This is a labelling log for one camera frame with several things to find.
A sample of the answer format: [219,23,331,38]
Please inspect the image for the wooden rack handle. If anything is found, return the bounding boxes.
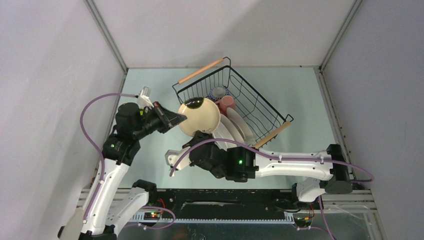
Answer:
[177,58,224,85]
[252,121,291,149]

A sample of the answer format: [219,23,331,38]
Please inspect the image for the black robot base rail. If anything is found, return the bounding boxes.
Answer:
[125,188,319,221]

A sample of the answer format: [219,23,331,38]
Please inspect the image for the cream plate with plum blossom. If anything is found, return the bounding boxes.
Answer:
[178,97,221,137]

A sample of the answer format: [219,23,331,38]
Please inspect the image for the green rim Hao Wei plate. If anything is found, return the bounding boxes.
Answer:
[226,107,256,144]

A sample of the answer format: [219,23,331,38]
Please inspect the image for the large pink cup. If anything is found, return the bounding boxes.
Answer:
[218,95,236,115]

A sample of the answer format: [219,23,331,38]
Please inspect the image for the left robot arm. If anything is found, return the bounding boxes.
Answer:
[58,101,187,240]

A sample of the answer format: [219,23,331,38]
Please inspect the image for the controller board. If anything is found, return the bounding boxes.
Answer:
[143,212,162,221]
[294,215,315,229]

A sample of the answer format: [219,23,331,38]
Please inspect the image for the black wire dish rack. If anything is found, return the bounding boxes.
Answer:
[172,56,294,146]

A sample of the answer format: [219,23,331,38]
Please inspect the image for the right controller board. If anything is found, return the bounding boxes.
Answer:
[294,215,315,229]

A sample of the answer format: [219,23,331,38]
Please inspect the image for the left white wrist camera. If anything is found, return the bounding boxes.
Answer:
[137,86,154,109]

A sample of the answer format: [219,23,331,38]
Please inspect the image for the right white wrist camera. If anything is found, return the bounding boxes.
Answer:
[165,147,191,171]

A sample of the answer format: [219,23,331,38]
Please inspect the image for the green red rim plate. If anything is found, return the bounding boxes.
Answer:
[220,113,245,144]

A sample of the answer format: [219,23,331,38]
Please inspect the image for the right wooden rack handle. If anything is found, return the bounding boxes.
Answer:
[252,121,291,149]

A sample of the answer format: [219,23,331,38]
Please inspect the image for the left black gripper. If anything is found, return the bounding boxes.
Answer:
[133,101,187,140]

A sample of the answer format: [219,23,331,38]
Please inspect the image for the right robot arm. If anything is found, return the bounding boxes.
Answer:
[172,132,353,209]

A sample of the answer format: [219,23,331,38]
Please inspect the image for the blue white patterned cup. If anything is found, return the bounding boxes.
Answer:
[207,86,230,102]

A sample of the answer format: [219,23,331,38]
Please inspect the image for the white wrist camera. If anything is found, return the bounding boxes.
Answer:
[137,86,154,109]
[165,147,191,171]

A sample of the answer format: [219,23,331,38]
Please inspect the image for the left wooden rack handle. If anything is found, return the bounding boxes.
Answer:
[177,58,224,85]

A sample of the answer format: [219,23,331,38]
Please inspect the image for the left controller board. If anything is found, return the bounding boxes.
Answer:
[143,212,162,221]

